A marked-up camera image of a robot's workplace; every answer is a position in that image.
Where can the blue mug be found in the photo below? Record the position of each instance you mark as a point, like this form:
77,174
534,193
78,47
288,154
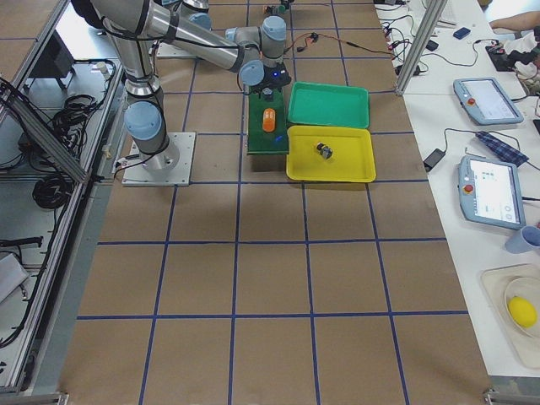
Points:
524,240

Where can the yellow push button switch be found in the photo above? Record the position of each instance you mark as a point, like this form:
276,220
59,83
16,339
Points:
324,151

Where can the white bowl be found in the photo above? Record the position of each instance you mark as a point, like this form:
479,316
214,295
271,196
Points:
527,288

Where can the teach pendant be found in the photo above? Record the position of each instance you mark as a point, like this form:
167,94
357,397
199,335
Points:
485,101
489,192

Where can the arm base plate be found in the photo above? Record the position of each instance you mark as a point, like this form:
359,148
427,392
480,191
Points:
172,167
168,51

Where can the green plastic tray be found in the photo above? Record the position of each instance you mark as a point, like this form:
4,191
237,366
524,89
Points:
329,105

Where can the far teach pendant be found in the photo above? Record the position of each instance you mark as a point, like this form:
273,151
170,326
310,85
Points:
485,101

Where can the aluminium frame post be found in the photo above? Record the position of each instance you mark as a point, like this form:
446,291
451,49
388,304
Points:
425,29

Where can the orange cylinder with print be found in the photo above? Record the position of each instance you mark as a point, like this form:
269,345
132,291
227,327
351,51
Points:
269,120

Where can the blue checkered cloth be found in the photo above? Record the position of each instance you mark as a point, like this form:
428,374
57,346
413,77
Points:
502,150

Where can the green conveyor belt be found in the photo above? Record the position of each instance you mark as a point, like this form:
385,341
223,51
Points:
267,143

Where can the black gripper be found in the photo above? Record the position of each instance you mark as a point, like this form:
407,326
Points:
267,91

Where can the yellow lemon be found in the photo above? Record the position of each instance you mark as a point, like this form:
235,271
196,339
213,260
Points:
522,312

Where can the near teach pendant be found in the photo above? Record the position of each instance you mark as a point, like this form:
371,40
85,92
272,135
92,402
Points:
489,192

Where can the green push button switch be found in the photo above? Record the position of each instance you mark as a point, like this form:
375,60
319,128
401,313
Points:
267,94

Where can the yellow plastic tray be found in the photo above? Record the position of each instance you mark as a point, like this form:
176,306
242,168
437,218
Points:
338,154

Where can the beige tray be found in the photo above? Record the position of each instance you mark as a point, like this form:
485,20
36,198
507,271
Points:
494,283

